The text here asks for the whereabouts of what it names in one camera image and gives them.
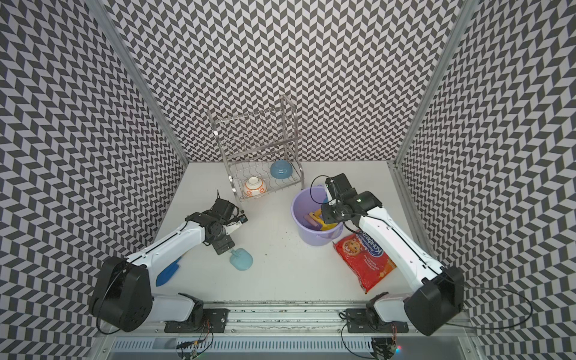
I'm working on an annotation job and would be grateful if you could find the yellow plastic scoop shovel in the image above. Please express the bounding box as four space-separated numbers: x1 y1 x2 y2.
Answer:
311 209 337 231

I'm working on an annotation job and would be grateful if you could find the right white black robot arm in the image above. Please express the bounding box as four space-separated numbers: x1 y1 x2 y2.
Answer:
321 173 464 336

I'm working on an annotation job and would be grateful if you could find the purple plastic bucket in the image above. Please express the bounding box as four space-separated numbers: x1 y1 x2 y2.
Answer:
290 185 344 247

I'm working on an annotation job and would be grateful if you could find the blue ceramic bowl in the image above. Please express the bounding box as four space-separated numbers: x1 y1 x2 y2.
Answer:
270 159 293 180

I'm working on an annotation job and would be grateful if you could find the silver wire dish rack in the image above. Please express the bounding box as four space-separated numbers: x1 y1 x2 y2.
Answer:
208 94 305 203

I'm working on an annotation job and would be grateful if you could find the white orange patterned bowl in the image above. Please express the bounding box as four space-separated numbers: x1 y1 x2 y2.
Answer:
243 176 268 198

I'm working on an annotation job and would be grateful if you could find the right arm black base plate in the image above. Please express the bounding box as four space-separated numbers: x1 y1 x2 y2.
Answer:
340 307 410 334

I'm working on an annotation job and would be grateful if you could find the right aluminium corner post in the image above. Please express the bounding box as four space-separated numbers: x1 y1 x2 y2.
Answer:
393 0 479 167

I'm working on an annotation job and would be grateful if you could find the aluminium corner post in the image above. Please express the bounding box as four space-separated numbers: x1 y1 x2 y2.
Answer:
393 0 479 167
85 0 189 166

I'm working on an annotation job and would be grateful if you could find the light teal plastic trowel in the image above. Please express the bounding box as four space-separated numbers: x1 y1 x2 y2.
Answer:
229 248 254 271

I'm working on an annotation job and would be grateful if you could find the aluminium front rail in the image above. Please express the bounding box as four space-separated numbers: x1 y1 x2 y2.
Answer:
96 301 455 338

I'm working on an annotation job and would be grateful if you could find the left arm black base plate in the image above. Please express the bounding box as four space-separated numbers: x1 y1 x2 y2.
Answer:
164 308 230 334

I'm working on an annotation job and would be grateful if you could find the left aluminium corner post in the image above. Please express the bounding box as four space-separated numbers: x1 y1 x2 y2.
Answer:
85 0 189 166

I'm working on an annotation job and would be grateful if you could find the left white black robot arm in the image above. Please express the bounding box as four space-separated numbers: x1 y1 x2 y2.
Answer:
88 198 248 332

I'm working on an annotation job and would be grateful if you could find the red cookie snack bag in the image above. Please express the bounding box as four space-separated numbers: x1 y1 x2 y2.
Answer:
332 231 397 293

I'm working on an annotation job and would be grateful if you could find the dark blue trowel wooden handle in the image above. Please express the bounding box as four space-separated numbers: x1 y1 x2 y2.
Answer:
155 257 181 287

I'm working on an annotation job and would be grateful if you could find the purple trowel pink handle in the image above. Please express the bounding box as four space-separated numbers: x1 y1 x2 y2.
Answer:
304 213 322 231

